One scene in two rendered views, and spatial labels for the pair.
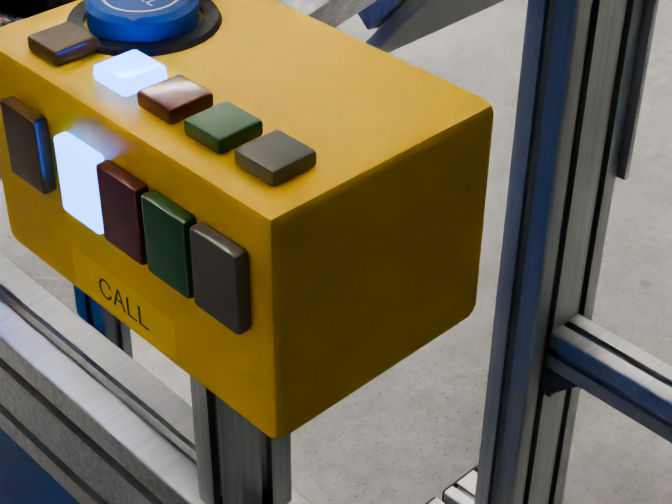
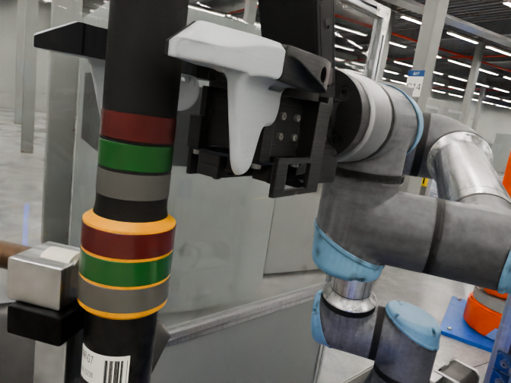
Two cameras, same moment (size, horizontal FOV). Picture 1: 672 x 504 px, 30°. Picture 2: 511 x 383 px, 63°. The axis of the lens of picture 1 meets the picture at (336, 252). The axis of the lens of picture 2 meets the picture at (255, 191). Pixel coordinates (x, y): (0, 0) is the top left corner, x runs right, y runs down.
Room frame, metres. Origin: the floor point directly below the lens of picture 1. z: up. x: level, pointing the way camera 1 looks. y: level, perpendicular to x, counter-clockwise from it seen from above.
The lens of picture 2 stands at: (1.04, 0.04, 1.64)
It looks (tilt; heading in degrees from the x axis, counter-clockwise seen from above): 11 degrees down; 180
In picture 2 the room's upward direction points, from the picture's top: 8 degrees clockwise
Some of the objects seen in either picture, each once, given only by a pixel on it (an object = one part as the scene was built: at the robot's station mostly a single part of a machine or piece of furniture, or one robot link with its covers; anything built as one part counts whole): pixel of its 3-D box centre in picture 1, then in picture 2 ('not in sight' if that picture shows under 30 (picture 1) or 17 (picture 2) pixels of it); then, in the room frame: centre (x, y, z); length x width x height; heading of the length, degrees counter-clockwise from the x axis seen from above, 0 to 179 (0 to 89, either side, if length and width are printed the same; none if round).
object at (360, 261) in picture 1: (229, 190); not in sight; (0.38, 0.04, 1.02); 0.16 x 0.10 x 0.11; 44
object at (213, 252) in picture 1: (220, 278); not in sight; (0.30, 0.03, 1.04); 0.02 x 0.01 x 0.03; 44
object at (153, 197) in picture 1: (171, 244); not in sight; (0.32, 0.05, 1.04); 0.02 x 0.01 x 0.03; 44
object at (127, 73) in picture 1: (130, 72); not in sight; (0.37, 0.07, 1.08); 0.02 x 0.02 x 0.01; 44
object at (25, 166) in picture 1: (28, 145); not in sight; (0.38, 0.11, 1.04); 0.02 x 0.01 x 0.03; 44
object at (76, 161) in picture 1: (82, 183); not in sight; (0.35, 0.08, 1.04); 0.02 x 0.01 x 0.03; 44
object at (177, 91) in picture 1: (175, 99); not in sight; (0.35, 0.05, 1.08); 0.02 x 0.02 x 0.01; 44
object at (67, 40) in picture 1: (63, 43); not in sight; (0.39, 0.09, 1.08); 0.02 x 0.02 x 0.01; 44
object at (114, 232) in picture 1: (125, 212); not in sight; (0.33, 0.07, 1.04); 0.02 x 0.01 x 0.03; 44
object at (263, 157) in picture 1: (275, 157); not in sight; (0.32, 0.02, 1.08); 0.02 x 0.02 x 0.01; 44
